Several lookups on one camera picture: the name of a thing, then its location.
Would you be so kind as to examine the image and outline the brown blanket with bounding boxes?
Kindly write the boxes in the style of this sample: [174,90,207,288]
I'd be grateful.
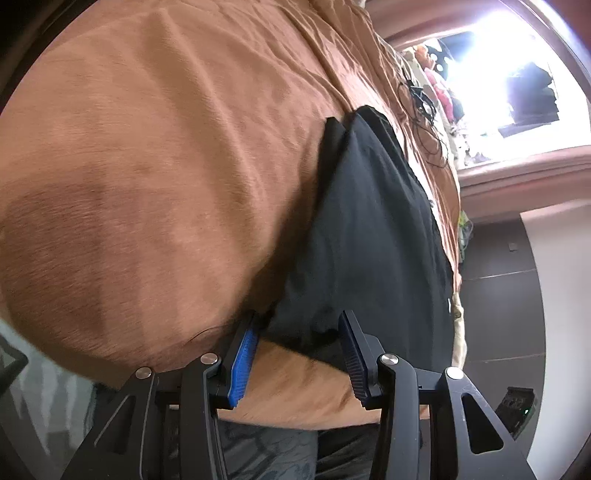
[0,0,463,431]

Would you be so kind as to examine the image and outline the black cable bundle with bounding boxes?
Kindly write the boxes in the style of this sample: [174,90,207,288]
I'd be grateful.
[396,69,451,169]

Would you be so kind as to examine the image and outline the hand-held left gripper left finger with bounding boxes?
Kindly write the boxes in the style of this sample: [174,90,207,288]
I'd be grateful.
[60,311,260,480]

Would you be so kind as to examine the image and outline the person's leg grey printed pants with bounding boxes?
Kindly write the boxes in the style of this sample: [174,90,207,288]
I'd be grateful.
[217,418,426,480]

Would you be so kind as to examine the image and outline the black button shirt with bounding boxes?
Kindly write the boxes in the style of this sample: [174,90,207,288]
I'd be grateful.
[261,105,456,376]

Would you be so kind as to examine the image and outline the pile of colourful clothes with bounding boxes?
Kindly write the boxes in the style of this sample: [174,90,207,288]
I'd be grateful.
[406,39,491,168]

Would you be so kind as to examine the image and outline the wide dark hanging garment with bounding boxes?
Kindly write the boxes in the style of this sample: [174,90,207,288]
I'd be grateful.
[501,62,560,128]

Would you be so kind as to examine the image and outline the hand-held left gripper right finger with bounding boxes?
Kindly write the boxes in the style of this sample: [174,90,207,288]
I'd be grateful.
[338,310,536,480]

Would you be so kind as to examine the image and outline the cream folded blanket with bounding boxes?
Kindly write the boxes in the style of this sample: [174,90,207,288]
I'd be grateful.
[450,291,470,371]

